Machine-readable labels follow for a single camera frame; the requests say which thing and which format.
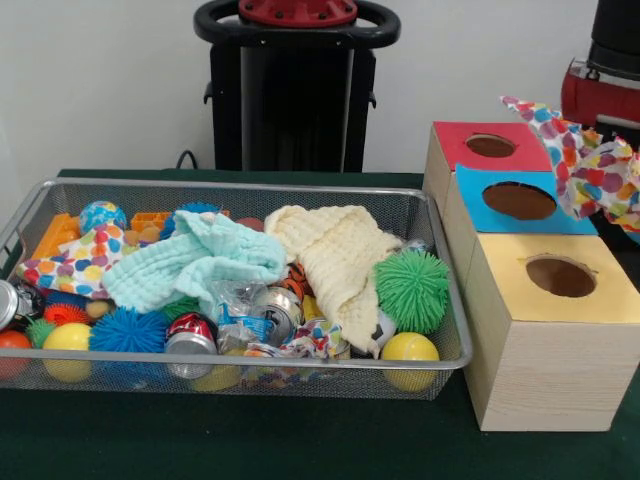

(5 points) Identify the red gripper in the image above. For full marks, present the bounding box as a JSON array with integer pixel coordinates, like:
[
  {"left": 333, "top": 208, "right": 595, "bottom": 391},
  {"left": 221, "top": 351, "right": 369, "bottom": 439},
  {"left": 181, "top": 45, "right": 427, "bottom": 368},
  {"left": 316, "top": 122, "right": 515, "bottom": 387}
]
[{"left": 560, "top": 58, "right": 640, "bottom": 136}]

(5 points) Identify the polka dot cloth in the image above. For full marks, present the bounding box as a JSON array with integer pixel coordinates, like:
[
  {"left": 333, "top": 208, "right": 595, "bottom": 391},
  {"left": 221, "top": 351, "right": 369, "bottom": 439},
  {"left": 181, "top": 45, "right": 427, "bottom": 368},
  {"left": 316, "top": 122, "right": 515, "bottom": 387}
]
[
  {"left": 500, "top": 94, "right": 640, "bottom": 231},
  {"left": 17, "top": 222, "right": 132, "bottom": 297}
]

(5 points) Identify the wooden box with three holes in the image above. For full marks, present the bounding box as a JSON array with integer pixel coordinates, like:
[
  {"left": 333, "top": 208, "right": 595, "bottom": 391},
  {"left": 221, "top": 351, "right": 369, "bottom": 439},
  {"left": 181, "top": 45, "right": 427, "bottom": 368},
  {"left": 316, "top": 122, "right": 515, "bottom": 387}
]
[{"left": 422, "top": 121, "right": 640, "bottom": 432}]

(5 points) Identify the dark green table cloth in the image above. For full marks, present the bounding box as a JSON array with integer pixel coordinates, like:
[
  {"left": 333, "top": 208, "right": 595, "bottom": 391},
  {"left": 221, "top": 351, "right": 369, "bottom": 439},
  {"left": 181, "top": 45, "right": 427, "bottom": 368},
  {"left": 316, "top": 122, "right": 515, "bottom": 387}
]
[
  {"left": 589, "top": 209, "right": 640, "bottom": 301},
  {"left": 0, "top": 168, "right": 640, "bottom": 480}
]

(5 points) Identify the green spiky ball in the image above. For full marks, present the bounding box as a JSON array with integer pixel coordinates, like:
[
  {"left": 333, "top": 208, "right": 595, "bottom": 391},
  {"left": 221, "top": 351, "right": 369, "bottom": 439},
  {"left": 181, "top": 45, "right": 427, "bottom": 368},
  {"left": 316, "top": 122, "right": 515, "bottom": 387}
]
[{"left": 373, "top": 249, "right": 451, "bottom": 335}]

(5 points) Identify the cream waffle cloth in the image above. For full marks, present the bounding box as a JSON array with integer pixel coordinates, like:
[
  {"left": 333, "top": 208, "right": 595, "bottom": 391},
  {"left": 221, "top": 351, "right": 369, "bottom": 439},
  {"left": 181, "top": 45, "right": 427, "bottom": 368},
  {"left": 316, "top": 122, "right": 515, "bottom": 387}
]
[{"left": 263, "top": 204, "right": 404, "bottom": 359}]

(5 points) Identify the yellow ball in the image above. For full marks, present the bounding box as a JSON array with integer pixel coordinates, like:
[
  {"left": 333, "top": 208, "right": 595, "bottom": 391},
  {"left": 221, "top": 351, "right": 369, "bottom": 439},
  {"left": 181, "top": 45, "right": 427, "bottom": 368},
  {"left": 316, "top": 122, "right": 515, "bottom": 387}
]
[
  {"left": 40, "top": 322, "right": 94, "bottom": 384},
  {"left": 379, "top": 332, "right": 440, "bottom": 392}
]

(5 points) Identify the mint waffle cloth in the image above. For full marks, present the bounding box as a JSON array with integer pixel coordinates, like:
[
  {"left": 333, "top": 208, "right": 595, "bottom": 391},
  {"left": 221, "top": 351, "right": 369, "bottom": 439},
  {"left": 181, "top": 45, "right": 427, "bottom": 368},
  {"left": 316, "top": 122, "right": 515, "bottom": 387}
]
[{"left": 98, "top": 208, "right": 287, "bottom": 314}]

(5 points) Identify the blue globe ball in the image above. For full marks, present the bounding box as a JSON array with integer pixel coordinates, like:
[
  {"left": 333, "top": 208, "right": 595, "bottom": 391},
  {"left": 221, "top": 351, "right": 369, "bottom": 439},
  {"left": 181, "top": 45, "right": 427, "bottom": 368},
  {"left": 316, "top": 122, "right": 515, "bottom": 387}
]
[{"left": 78, "top": 200, "right": 129, "bottom": 236}]

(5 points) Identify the blue spiky ball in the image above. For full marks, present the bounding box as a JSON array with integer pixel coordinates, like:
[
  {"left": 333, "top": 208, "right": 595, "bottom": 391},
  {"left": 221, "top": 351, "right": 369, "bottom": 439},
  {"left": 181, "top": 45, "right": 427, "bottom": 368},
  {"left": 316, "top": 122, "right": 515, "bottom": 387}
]
[{"left": 87, "top": 306, "right": 168, "bottom": 356}]

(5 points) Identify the orange building block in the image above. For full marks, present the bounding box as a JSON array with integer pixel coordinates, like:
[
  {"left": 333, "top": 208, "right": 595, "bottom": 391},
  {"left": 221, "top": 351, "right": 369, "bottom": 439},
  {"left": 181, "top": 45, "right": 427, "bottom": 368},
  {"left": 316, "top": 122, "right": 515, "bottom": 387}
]
[{"left": 32, "top": 212, "right": 82, "bottom": 259}]

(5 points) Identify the silver can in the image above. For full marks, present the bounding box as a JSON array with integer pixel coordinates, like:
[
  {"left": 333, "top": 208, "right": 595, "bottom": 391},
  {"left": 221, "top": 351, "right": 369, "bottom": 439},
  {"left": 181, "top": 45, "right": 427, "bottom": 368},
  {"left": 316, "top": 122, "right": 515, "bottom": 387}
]
[{"left": 0, "top": 278, "right": 32, "bottom": 331}]

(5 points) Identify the orange ball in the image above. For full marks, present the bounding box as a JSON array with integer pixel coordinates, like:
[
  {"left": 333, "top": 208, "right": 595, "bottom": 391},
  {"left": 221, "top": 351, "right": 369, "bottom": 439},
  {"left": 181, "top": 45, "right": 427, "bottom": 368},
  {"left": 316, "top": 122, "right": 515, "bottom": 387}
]
[{"left": 0, "top": 329, "right": 33, "bottom": 379}]

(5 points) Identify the wire mesh bin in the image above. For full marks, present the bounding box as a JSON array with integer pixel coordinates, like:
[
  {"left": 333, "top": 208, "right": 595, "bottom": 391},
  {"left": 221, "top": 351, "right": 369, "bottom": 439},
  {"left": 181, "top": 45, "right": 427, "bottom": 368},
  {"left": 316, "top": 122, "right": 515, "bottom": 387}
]
[{"left": 0, "top": 177, "right": 474, "bottom": 403}]

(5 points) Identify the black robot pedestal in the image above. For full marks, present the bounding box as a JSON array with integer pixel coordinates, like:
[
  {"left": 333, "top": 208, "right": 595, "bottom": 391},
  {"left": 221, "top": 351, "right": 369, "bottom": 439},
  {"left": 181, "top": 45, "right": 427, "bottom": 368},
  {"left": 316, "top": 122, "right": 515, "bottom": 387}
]
[{"left": 193, "top": 0, "right": 401, "bottom": 174}]

